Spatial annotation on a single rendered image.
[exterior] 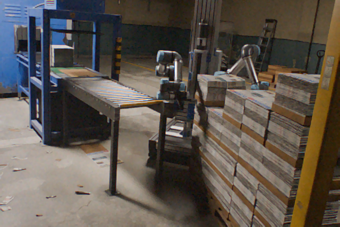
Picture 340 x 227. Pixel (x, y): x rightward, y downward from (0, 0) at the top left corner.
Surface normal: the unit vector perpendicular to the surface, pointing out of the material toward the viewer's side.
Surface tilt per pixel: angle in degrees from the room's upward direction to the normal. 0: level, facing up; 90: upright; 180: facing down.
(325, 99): 90
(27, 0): 90
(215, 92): 90
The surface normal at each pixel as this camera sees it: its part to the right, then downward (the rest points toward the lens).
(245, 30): -0.80, 0.07
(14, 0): 0.59, 0.24
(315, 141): -0.95, -0.01
